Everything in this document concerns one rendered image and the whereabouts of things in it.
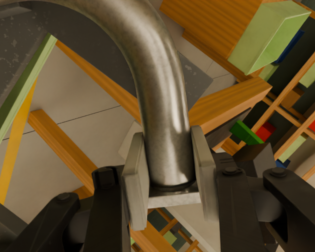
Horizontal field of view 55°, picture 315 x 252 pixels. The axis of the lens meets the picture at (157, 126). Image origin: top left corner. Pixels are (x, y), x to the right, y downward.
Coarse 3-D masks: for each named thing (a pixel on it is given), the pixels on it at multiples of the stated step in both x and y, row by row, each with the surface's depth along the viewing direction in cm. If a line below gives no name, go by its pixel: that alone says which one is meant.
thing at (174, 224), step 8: (152, 208) 660; (160, 208) 688; (168, 216) 680; (168, 224) 601; (176, 224) 624; (160, 232) 577; (168, 232) 596; (176, 232) 659; (168, 240) 582; (136, 248) 584; (192, 248) 589
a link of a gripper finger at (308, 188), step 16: (272, 176) 12; (288, 176) 12; (272, 192) 12; (288, 192) 11; (304, 192) 11; (288, 208) 10; (304, 208) 10; (272, 224) 12; (288, 224) 11; (304, 224) 9; (288, 240) 11; (304, 240) 10
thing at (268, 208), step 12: (216, 156) 16; (228, 156) 16; (216, 168) 15; (216, 180) 14; (252, 180) 13; (252, 192) 12; (264, 192) 12; (264, 204) 12; (276, 204) 12; (264, 216) 12; (276, 216) 12
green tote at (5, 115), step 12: (48, 36) 32; (48, 48) 33; (36, 60) 33; (24, 72) 34; (36, 72) 34; (24, 84) 34; (12, 96) 34; (24, 96) 35; (0, 108) 35; (12, 108) 35; (0, 120) 35; (12, 120) 36; (0, 132) 36
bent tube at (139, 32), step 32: (0, 0) 17; (64, 0) 16; (96, 0) 16; (128, 0) 16; (128, 32) 16; (160, 32) 17; (128, 64) 18; (160, 64) 17; (160, 96) 17; (160, 128) 18; (160, 160) 18; (192, 160) 19; (160, 192) 19; (192, 192) 18
